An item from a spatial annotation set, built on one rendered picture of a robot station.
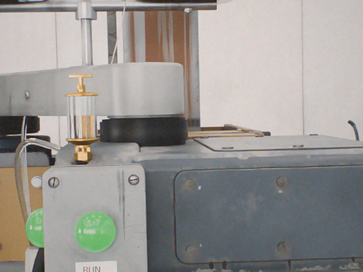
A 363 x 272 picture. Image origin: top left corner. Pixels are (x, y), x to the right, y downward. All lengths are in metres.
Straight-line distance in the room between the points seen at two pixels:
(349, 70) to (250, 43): 0.86
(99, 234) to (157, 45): 0.59
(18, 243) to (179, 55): 0.36
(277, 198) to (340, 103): 5.43
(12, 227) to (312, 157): 0.49
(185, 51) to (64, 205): 0.58
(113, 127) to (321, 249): 0.23
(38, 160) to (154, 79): 0.32
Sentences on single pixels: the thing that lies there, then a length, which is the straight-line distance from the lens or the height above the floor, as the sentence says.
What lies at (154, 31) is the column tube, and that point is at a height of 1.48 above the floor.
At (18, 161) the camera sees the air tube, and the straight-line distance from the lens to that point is 0.71.
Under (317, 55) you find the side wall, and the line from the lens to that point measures 5.96.
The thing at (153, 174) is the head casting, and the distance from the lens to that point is 0.57.
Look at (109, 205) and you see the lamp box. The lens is 0.52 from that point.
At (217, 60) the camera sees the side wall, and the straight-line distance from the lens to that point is 5.79.
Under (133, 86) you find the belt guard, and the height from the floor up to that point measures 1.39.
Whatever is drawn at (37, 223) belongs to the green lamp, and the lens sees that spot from 0.54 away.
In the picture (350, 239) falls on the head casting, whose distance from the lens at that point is 0.60.
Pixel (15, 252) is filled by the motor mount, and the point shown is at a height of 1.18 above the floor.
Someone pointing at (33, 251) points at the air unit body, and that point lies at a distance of 0.80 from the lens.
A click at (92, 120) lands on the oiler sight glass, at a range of 0.59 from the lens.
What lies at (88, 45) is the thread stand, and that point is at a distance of 0.91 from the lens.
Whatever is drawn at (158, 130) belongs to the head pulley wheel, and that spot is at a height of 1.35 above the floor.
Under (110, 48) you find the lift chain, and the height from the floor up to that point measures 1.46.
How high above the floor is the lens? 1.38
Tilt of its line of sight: 3 degrees down
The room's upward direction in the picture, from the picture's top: 1 degrees counter-clockwise
